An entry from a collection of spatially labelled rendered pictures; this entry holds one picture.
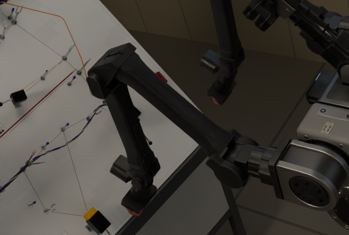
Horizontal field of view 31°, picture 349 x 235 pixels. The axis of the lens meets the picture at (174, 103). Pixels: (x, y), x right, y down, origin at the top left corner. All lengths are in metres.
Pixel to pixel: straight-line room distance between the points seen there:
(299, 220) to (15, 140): 1.54
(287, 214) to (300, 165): 1.85
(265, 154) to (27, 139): 1.02
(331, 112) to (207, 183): 1.22
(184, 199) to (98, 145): 0.44
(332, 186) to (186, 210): 1.25
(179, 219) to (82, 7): 0.89
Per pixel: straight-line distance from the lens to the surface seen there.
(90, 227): 2.18
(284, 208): 3.21
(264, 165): 1.39
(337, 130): 1.37
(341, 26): 1.73
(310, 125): 1.39
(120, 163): 1.82
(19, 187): 2.15
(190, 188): 2.47
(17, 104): 2.20
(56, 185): 2.17
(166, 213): 2.42
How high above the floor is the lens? 2.49
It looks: 39 degrees down
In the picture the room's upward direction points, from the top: 21 degrees counter-clockwise
